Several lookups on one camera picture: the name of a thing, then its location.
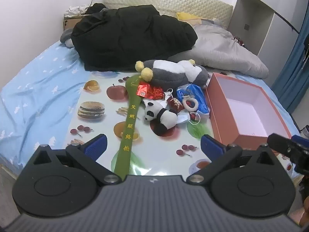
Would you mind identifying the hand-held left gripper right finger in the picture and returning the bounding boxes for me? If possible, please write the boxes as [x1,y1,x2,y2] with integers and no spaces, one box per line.
[187,135,278,184]

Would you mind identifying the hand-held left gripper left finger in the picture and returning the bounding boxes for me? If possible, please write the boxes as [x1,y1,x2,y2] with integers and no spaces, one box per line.
[32,134,122,184]

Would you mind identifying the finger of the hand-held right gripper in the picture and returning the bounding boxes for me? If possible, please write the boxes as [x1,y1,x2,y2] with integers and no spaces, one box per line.
[267,133,309,175]
[291,135,309,152]

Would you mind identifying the pink cardboard box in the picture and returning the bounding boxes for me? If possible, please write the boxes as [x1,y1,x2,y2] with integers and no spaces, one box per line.
[205,72,292,151]

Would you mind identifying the person's right forearm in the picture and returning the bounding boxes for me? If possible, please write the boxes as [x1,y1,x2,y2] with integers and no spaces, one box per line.
[299,193,309,226]

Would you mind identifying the food printed mat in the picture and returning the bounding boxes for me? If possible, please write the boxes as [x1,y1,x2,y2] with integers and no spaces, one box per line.
[55,71,300,177]

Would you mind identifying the green fabric massage mallet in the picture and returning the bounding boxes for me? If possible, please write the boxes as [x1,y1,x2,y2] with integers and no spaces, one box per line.
[113,75,143,180]

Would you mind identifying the white face mask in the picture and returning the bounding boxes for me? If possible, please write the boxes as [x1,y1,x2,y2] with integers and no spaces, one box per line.
[177,111,201,126]

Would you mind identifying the blue plastic bag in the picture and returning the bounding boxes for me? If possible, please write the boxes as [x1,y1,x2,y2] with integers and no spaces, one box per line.
[176,83,210,114]

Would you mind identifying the dark red patterned packet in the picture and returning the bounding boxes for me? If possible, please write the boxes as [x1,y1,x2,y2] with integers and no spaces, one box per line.
[168,97,184,112]

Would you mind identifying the panda plush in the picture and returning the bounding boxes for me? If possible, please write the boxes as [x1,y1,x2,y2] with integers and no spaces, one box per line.
[144,101,178,129]

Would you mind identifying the blue curtain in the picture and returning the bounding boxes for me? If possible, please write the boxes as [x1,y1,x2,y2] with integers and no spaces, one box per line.
[272,26,309,114]

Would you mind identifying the shiny red foil packet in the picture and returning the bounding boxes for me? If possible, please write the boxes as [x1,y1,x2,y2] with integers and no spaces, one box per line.
[136,82,155,99]

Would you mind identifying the small red snack packet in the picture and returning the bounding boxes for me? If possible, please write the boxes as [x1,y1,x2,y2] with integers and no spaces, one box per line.
[152,87,165,100]

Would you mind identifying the grey white penguin plush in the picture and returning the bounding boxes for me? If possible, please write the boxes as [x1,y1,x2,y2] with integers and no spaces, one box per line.
[135,59,210,88]

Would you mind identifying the grey duvet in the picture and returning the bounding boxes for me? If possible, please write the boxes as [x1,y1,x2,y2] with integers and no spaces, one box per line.
[169,24,269,79]

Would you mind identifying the grey fuzzy cloth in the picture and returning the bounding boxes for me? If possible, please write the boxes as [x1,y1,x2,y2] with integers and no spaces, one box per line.
[60,28,76,47]

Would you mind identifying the black down jacket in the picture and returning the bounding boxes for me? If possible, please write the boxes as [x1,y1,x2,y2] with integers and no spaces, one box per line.
[72,3,198,72]

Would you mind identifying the brown cardboard box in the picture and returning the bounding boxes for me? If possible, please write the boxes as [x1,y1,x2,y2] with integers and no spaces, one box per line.
[63,14,90,31]

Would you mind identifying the yellow pillow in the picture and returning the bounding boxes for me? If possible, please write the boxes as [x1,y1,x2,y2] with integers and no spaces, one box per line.
[176,12,203,22]

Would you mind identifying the crumpled white cloth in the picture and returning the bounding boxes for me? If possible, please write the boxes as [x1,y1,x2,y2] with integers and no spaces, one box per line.
[65,5,90,17]

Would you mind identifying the white wardrobe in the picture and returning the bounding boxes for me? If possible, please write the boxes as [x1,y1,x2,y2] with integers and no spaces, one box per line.
[232,0,309,85]

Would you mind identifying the white ring toy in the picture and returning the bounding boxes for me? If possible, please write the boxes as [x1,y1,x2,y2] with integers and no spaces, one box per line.
[182,95,199,112]

